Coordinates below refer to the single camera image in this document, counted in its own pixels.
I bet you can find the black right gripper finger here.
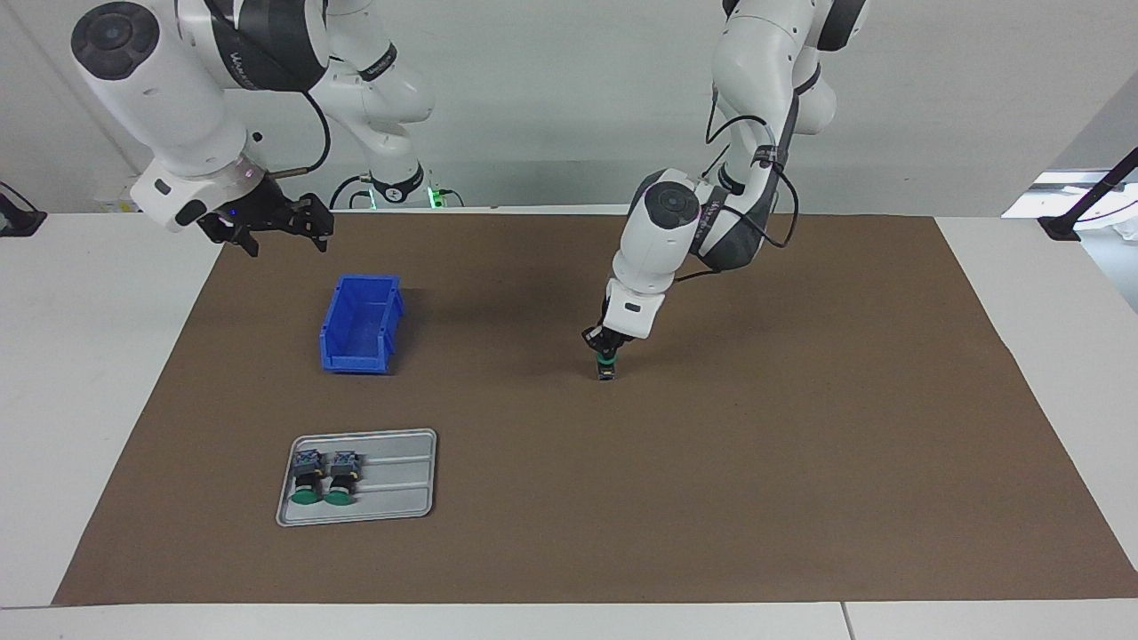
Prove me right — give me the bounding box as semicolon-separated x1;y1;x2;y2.
298;196;336;254
197;213;260;258

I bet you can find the blue plastic bin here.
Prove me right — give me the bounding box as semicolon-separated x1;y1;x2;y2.
319;274;406;375

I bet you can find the brown table mat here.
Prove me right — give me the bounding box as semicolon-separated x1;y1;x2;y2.
52;212;1138;607

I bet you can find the black table clamp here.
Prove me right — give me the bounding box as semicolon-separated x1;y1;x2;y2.
0;182;47;237

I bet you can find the grey metal tray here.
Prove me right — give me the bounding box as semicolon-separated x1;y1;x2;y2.
275;428;438;528

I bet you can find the black stand with pole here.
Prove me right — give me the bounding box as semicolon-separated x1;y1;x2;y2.
1038;147;1138;243

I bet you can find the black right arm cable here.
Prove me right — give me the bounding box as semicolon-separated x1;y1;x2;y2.
204;0;332;183

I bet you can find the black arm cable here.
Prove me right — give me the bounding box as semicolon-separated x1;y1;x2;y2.
204;0;332;183
671;84;799;285

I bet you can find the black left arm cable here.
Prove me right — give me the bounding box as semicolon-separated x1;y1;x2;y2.
671;84;799;285

